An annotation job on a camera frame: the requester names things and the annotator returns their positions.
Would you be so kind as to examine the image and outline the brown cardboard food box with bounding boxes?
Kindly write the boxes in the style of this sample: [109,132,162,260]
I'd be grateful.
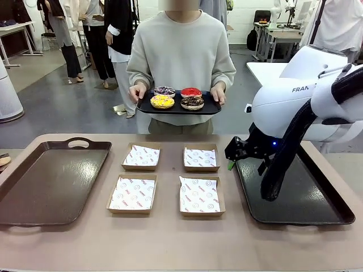
[121,142,162,172]
[106,173,158,215]
[178,175,226,218]
[183,143,221,173]

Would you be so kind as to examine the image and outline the person's left forearm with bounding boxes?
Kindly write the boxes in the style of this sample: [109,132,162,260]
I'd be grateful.
[211,61,237,88]

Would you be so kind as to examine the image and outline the person's right forearm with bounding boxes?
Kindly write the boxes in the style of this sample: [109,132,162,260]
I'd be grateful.
[126,61,151,88]

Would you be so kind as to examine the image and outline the large white table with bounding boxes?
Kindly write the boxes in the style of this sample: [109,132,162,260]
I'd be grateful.
[246,61,288,94]

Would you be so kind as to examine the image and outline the white red-printed paper liner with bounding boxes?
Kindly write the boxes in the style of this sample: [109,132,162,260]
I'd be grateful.
[184,147,217,167]
[123,144,161,167]
[109,175,155,210]
[179,176,221,213]

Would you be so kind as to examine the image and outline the black plastic handled tray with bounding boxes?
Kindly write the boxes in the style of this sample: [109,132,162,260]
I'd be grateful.
[234,141,356,229]

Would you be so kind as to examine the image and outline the person in grey sweater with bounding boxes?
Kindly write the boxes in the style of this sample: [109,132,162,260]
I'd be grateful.
[126,0,238,135]

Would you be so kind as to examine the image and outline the chocolate donut brown sprinkles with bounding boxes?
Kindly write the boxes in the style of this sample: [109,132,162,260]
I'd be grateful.
[180,96,205,111]

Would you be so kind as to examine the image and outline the red glazed donut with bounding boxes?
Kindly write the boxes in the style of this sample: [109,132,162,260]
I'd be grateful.
[180,87,202,99]

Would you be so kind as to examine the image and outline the black backpack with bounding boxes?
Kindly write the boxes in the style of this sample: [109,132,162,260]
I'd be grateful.
[246,28,259,52]

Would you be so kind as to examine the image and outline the yellow iced sprinkle donut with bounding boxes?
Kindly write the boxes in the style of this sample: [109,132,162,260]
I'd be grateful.
[150,94,175,110]

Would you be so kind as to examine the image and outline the white side table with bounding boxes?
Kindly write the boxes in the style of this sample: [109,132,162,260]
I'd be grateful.
[0,22,37,68]

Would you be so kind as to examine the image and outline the chocolate donut purple white sprinkles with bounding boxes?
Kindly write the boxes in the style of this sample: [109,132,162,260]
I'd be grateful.
[154,86,176,98]

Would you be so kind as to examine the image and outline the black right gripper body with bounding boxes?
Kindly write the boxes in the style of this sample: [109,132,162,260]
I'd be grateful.
[240,126,275,159]

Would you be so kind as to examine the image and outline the bystander in black jacket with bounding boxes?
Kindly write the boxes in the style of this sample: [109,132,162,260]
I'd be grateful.
[104,0,137,118]

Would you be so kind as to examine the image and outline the black office chair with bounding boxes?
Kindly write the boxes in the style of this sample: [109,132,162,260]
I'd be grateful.
[253,10,272,29]

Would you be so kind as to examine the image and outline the small black serving tray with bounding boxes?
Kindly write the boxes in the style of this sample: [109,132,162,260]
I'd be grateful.
[136,90,222,115]

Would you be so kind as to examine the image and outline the small tan object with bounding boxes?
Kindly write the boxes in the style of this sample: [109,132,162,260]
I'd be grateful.
[0,152,12,172]

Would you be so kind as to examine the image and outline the bystander in black trousers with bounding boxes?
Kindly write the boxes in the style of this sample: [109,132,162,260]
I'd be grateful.
[82,0,116,86]

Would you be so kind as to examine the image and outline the bystander in blue-grey top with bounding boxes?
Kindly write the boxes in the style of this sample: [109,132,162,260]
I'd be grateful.
[198,0,228,31]

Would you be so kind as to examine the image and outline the grey workshop desk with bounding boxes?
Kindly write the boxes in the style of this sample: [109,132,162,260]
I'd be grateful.
[254,22,306,63]

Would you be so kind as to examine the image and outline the white cylindrical appliance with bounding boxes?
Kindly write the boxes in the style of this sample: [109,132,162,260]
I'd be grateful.
[0,56,25,124]

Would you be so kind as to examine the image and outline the black stand pole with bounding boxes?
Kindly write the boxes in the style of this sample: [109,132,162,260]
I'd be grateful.
[307,0,326,46]

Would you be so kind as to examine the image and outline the bystander in grey tunic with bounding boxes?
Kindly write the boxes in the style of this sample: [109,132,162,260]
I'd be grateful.
[36,0,85,85]

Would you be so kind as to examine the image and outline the brown plastic handled tray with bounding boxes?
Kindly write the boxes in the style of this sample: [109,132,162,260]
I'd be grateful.
[0,137,113,235]

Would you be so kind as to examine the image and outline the person's left hand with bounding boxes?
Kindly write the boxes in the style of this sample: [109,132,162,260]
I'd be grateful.
[210,84,227,106]

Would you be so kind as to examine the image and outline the person's right hand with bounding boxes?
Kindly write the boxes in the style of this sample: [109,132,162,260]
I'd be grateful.
[128,84,149,106]

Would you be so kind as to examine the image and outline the bystander in white shirt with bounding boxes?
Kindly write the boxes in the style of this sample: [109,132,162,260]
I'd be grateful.
[310,0,363,56]

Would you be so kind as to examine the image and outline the black cable sleeve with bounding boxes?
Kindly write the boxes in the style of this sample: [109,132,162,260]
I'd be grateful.
[260,64,363,202]

